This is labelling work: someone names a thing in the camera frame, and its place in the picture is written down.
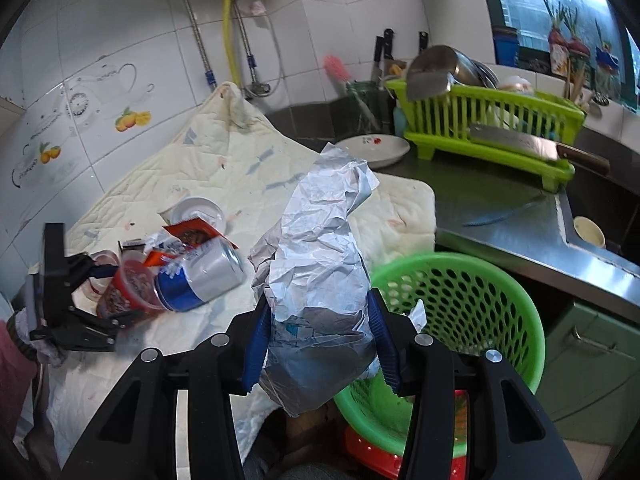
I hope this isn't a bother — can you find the silver and blue drink can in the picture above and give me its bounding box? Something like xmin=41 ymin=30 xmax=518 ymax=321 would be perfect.
xmin=154 ymin=236 xmax=247 ymax=313

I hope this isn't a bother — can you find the red plastic cup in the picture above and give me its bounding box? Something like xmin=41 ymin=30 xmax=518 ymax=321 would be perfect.
xmin=96 ymin=250 xmax=166 ymax=321

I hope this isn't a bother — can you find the white crumpled paper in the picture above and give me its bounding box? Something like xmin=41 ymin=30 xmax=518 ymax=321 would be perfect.
xmin=402 ymin=300 xmax=429 ymax=334

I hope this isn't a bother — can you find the small cream cup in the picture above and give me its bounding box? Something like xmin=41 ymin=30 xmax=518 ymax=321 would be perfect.
xmin=572 ymin=216 xmax=607 ymax=250

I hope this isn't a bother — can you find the silver foil wrapper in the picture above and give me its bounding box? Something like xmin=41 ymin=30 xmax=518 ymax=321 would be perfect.
xmin=248 ymin=142 xmax=381 ymax=417

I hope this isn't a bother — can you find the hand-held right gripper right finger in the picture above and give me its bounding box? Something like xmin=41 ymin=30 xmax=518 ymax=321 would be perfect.
xmin=367 ymin=292 xmax=583 ymax=480

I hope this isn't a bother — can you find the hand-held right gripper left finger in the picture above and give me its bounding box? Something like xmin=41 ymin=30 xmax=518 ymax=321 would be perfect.
xmin=60 ymin=304 xmax=273 ymax=480

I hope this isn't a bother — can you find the red plastic stool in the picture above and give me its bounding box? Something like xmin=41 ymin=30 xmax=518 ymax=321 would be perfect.
xmin=345 ymin=390 xmax=471 ymax=480

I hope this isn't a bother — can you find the green glass jar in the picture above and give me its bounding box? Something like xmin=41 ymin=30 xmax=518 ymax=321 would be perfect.
xmin=346 ymin=81 xmax=390 ymax=132

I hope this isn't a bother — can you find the braided metal hose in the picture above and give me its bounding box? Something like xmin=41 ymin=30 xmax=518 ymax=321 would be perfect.
xmin=235 ymin=5 xmax=274 ymax=99
xmin=167 ymin=0 xmax=219 ymax=93

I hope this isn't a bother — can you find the steel tray in rack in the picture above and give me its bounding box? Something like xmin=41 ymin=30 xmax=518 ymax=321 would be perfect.
xmin=469 ymin=122 xmax=612 ymax=177

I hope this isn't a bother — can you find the person's left forearm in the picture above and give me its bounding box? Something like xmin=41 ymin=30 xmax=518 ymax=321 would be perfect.
xmin=0 ymin=307 xmax=68 ymax=441

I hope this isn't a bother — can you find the pink bottle brush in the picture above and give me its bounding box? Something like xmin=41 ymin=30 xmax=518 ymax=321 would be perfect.
xmin=322 ymin=55 xmax=381 ymax=131

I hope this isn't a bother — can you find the red snack packet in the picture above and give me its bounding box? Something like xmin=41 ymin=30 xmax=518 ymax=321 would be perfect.
xmin=162 ymin=217 xmax=238 ymax=252

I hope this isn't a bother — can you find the stainless steel sink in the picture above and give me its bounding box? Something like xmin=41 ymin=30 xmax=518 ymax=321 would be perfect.
xmin=559 ymin=160 xmax=640 ymax=281

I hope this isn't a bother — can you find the green perforated plastic basket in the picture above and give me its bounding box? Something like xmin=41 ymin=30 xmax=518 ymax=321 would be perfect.
xmin=332 ymin=252 xmax=546 ymax=458

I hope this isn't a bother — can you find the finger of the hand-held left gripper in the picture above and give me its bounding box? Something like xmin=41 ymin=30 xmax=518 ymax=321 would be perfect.
xmin=30 ymin=307 xmax=147 ymax=353
xmin=64 ymin=252 xmax=121 ymax=292

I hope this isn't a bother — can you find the green plastic dish rack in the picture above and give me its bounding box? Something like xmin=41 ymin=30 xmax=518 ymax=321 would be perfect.
xmin=385 ymin=77 xmax=587 ymax=193

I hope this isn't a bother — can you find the blue plant pot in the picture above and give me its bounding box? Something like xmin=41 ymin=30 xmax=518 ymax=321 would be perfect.
xmin=594 ymin=20 xmax=622 ymax=97

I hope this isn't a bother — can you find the green cabinet door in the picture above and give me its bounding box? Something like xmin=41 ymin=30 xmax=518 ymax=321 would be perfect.
xmin=542 ymin=300 xmax=640 ymax=447

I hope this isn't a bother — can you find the steel pot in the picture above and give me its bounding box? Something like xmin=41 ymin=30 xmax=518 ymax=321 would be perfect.
xmin=406 ymin=45 xmax=501 ymax=101

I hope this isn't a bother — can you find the white floral plate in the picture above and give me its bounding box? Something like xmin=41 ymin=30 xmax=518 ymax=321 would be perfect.
xmin=334 ymin=135 xmax=412 ymax=170

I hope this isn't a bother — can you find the cream quilted blanket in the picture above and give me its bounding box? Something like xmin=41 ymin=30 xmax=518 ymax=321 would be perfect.
xmin=47 ymin=81 xmax=437 ymax=466

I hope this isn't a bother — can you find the white round plastic lid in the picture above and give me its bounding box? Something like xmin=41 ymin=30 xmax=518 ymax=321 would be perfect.
xmin=159 ymin=196 xmax=226 ymax=233

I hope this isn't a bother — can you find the bundle of chopsticks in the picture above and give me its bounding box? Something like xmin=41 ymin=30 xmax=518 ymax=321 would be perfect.
xmin=562 ymin=55 xmax=592 ymax=107

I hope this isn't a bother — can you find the clear plastic cup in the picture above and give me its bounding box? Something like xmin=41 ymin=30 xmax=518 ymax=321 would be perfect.
xmin=75 ymin=250 xmax=123 ymax=306

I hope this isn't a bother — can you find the blue plastic container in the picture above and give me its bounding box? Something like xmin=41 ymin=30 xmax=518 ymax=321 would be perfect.
xmin=492 ymin=26 xmax=521 ymax=67

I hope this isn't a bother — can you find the yellow gas pipe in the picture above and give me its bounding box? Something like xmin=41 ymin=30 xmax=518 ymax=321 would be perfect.
xmin=221 ymin=0 xmax=242 ymax=86

